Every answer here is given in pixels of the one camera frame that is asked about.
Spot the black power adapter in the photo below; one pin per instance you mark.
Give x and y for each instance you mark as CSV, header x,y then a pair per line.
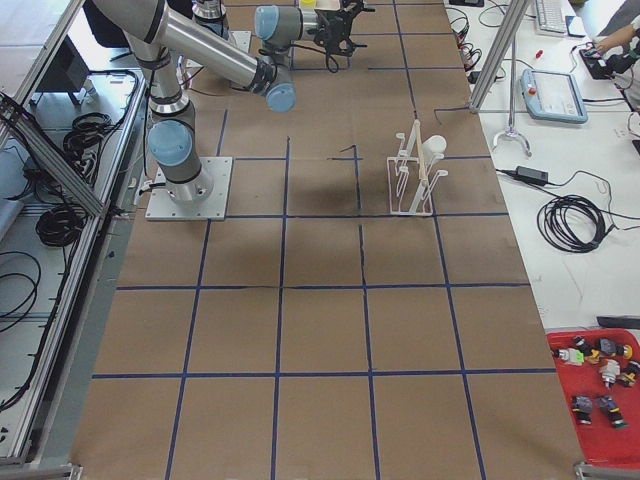
x,y
531,176

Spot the brown paper table cover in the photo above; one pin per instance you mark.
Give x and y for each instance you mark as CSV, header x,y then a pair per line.
x,y
313,335

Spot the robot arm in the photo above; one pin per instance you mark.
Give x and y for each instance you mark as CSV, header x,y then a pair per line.
x,y
154,31

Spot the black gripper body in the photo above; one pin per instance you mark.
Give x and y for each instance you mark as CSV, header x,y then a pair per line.
x,y
325,20

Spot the aluminium frame post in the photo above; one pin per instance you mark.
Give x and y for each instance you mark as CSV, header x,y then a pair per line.
x,y
493,60

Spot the teach pendant tablet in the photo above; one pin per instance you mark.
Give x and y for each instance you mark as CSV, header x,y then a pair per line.
x,y
553,96

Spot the cream white cup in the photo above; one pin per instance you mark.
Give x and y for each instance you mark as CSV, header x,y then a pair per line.
x,y
434,148

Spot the cream plastic tray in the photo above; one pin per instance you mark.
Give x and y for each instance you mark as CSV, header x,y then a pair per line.
x,y
328,5

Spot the white wire cup rack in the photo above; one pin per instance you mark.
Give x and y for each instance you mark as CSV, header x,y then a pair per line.
x,y
411,180

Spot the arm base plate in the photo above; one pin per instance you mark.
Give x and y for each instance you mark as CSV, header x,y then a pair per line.
x,y
204,198

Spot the red parts tray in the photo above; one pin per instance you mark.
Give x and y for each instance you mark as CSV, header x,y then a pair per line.
x,y
599,373

